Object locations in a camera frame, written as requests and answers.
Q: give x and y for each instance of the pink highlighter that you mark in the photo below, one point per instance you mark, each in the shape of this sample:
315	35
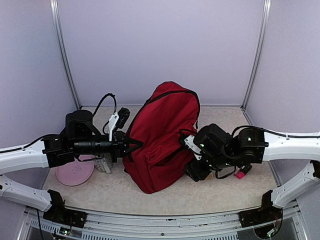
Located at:
241	173

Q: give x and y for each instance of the right aluminium frame post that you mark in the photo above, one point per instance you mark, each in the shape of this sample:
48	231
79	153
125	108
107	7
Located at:
258	53

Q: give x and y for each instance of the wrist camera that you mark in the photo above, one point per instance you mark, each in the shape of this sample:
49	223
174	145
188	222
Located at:
187	141
115	122

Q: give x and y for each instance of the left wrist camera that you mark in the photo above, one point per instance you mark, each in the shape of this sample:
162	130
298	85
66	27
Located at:
115	122

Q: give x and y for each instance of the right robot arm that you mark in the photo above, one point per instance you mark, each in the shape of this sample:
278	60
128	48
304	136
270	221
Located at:
215	149

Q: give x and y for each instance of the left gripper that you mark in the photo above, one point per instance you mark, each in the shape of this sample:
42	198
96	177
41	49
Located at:
119	140

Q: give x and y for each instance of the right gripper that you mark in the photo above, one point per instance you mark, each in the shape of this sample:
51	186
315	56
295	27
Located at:
194	169

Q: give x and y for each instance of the left aluminium frame post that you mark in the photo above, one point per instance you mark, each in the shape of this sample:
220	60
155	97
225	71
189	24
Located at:
54	5

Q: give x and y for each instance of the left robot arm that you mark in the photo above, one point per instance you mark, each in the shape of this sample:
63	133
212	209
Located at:
79	137

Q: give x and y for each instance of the red backpack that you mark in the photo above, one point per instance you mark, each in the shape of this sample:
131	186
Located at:
171	110

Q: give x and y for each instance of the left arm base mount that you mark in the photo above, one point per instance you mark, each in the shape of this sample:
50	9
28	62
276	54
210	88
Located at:
65	216

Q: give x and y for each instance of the pink plate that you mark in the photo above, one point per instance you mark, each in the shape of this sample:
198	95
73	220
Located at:
77	172

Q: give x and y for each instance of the white patterned mug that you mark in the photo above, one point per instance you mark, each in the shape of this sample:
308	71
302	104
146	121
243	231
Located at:
103	163

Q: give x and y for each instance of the aluminium frame post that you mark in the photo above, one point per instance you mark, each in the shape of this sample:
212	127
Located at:
258	53
54	5

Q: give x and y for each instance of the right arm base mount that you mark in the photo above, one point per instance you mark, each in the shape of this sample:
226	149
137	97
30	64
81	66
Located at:
253	217

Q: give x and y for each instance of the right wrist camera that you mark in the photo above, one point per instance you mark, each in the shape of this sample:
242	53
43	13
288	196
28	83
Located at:
187	141

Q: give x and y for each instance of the front aluminium rail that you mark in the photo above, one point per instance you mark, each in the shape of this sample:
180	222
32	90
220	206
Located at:
101	225

